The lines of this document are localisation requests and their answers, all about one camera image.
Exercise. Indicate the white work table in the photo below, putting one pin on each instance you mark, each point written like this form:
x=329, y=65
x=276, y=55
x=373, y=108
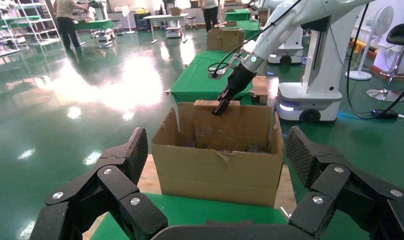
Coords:
x=165, y=16

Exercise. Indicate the white metal shelf rack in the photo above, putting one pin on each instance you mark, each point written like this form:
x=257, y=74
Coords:
x=39, y=30

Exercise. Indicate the white robot base body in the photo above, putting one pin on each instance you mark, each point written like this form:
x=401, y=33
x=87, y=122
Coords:
x=321, y=96

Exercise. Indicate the distant green covered table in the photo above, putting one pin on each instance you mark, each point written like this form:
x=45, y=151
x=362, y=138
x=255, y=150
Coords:
x=238, y=15
x=92, y=24

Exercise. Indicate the silver binder clip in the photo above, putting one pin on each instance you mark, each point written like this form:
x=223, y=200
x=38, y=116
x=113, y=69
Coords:
x=284, y=212
x=168, y=92

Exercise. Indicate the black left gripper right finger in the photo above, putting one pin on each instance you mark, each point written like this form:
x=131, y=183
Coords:
x=331, y=185

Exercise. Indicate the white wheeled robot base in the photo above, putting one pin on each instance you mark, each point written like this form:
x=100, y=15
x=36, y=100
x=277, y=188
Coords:
x=288, y=49

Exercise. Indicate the green cloth on neighbouring table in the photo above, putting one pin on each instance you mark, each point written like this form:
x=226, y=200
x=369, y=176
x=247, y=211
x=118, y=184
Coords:
x=195, y=82

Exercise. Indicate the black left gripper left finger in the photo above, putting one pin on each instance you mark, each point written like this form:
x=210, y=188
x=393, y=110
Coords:
x=122, y=179

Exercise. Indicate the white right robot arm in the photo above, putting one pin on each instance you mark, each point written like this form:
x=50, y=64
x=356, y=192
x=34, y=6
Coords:
x=281, y=30

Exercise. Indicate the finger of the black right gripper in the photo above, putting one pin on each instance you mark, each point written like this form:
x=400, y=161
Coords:
x=221, y=107

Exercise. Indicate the distant closed cardboard carton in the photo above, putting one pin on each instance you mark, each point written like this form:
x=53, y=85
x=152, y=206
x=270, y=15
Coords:
x=225, y=39

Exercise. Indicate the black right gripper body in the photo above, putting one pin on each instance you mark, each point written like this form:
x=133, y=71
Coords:
x=240, y=79

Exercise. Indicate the black bar stool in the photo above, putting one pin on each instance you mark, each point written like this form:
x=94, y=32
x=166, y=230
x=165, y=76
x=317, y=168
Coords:
x=400, y=33

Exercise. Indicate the small brown cardboard box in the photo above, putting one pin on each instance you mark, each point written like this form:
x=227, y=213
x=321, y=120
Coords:
x=260, y=86

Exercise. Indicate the silver camera mount bracket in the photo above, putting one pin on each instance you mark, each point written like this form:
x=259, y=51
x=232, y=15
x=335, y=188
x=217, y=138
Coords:
x=233, y=59

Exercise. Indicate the black power adapter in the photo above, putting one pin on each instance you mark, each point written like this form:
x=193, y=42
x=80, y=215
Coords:
x=384, y=114

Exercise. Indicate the person in beige shirt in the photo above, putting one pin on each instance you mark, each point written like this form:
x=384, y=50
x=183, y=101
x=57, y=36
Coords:
x=66, y=23

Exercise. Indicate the large open cardboard carton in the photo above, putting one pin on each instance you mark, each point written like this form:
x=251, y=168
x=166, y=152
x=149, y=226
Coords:
x=215, y=179

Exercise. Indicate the person in white shirt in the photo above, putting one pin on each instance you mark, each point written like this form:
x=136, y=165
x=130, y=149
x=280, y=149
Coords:
x=210, y=18

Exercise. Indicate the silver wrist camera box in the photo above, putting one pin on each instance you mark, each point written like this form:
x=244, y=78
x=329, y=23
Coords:
x=215, y=73

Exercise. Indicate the large green table cloth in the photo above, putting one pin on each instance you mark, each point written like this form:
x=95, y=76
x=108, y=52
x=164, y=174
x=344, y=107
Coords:
x=205, y=212

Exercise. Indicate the white standing fan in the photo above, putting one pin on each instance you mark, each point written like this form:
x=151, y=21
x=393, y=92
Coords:
x=382, y=20

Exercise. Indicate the small white pedestal fan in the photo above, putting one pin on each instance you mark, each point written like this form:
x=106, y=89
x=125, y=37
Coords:
x=126, y=11

